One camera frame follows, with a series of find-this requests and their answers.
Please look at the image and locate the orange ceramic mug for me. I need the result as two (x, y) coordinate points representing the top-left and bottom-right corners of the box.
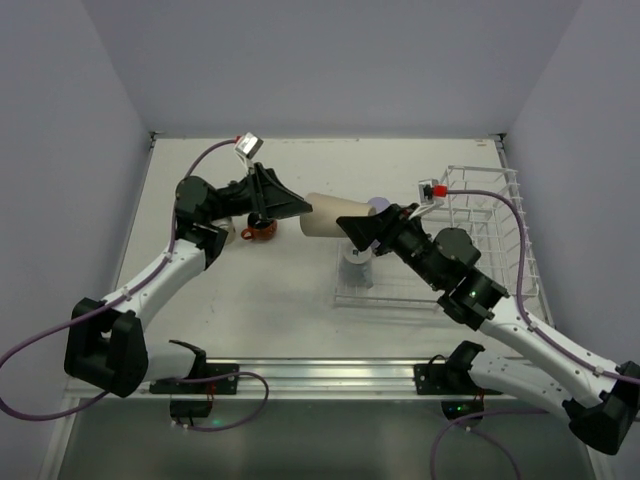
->
(241, 213), (278, 241)

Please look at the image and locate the lavender plastic cup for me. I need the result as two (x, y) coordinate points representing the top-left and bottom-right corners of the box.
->
(367, 197), (391, 214)

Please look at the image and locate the beige plastic cup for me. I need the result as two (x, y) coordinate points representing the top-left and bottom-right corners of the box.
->
(299, 193), (376, 238)

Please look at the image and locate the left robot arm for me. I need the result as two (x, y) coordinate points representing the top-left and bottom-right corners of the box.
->
(64, 163), (312, 398)

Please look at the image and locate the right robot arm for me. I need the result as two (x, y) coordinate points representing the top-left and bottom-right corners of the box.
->
(336, 204), (639, 455)

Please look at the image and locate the grey mug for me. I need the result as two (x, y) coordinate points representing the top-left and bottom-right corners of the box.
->
(340, 246), (373, 289)

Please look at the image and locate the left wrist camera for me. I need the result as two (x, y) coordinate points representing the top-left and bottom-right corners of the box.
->
(234, 132), (264, 172)

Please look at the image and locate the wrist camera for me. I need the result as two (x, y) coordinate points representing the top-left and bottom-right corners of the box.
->
(234, 132), (264, 172)
(418, 179), (448, 210)

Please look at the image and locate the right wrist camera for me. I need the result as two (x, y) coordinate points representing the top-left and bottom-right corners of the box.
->
(418, 179), (448, 210)

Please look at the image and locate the white wire dish rack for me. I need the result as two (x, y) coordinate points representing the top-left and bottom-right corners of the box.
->
(334, 166), (540, 319)

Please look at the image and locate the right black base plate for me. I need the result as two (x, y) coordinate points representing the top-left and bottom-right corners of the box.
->
(413, 351), (501, 396)

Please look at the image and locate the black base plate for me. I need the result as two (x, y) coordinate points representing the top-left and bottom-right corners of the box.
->
(149, 362), (240, 395)
(413, 351), (501, 396)

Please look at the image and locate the aluminium mounting rail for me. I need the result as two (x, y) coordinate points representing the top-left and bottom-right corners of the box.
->
(64, 355), (551, 401)

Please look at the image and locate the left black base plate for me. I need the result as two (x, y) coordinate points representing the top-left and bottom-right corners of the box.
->
(149, 362), (240, 395)

